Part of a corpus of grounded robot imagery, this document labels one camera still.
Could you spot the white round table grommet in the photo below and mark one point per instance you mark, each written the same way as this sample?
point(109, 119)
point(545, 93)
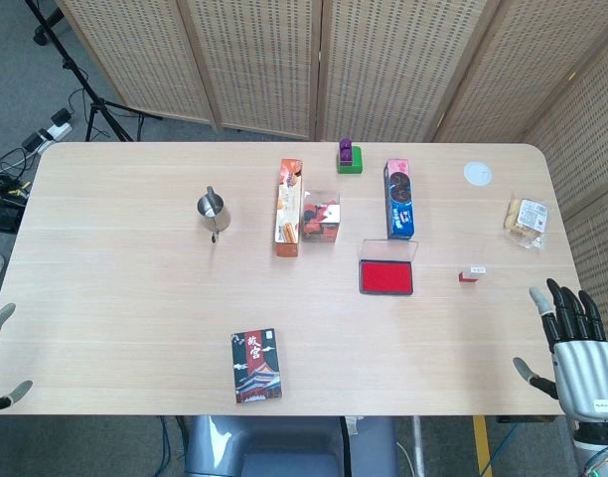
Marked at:
point(478, 174)

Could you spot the blue pink cookie box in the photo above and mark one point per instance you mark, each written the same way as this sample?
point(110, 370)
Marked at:
point(400, 204)

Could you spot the grey robot torso base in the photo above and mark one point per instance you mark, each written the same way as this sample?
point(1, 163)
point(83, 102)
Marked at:
point(289, 447)

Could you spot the silver table leg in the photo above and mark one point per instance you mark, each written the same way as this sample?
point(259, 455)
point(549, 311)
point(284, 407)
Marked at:
point(418, 444)

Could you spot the white power strip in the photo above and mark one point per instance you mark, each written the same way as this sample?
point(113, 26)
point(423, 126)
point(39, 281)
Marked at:
point(54, 131)

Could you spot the black power adapter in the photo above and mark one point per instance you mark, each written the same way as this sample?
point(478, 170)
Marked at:
point(61, 117)

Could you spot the black floor equipment box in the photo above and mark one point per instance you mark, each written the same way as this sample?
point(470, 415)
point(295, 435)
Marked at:
point(3, 208)

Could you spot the green toy block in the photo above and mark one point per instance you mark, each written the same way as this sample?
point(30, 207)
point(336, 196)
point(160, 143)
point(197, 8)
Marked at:
point(351, 165)

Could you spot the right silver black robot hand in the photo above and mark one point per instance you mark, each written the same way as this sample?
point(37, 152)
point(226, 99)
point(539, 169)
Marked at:
point(584, 370)

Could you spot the orange biscuit stick box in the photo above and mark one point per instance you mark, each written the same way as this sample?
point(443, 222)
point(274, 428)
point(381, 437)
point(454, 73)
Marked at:
point(289, 211)

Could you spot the black tripod stand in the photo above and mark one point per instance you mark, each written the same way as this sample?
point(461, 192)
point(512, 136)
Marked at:
point(93, 97)

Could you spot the black red palace print box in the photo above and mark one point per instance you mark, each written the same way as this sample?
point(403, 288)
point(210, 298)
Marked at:
point(256, 365)

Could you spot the wooden rattan folding screen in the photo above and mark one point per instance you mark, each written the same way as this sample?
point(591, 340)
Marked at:
point(264, 64)

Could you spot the black chair caster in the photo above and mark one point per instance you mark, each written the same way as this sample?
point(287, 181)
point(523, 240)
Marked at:
point(48, 27)

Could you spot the clear coffee capsule box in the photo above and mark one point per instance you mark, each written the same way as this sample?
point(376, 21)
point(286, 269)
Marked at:
point(322, 218)

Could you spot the clear packet of biscuits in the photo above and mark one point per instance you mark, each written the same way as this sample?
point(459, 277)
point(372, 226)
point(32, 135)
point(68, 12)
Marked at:
point(526, 221)

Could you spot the left black grey robot hand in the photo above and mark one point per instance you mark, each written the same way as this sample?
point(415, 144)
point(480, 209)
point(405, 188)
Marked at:
point(1, 314)

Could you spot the small red stamp block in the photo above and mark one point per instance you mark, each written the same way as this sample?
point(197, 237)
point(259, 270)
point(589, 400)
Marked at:
point(470, 275)

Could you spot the purple toy block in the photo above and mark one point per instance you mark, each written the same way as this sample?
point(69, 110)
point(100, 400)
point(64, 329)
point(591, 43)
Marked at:
point(345, 150)

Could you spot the red ink pad clear lid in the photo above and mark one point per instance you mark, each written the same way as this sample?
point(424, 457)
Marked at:
point(386, 278)

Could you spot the stainless steel milk pitcher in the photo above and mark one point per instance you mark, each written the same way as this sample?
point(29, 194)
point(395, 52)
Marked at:
point(213, 212)

